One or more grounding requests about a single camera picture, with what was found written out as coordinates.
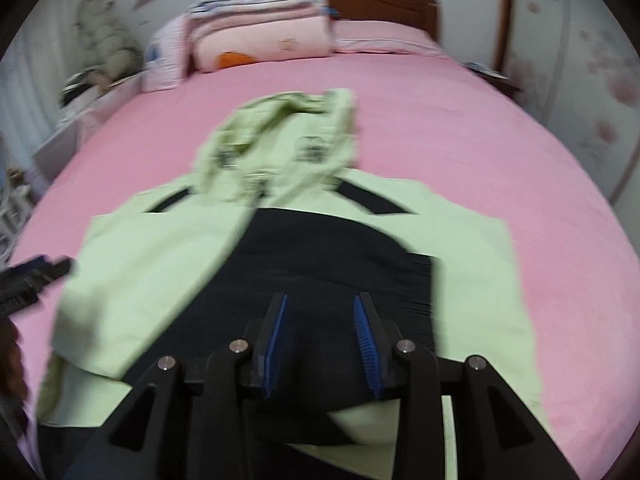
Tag grey puffer jacket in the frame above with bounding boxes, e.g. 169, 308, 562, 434
76, 0, 143, 81

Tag floral wardrobe sliding doors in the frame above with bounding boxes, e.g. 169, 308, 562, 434
506, 0, 639, 230

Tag dark nightstand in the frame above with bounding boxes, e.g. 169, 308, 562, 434
463, 62, 521, 100

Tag pink bed sheet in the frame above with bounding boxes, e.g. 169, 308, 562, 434
14, 54, 639, 479

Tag pink square cushion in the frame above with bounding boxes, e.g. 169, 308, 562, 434
142, 14, 189, 92

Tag brown wooden headboard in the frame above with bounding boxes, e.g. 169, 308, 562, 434
328, 0, 440, 42

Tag side table with cloth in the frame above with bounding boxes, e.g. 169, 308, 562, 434
34, 74, 142, 182

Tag pink pillow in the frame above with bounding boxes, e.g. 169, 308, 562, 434
332, 20, 444, 56

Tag green and black hoodie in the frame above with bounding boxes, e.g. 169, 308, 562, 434
36, 89, 541, 479

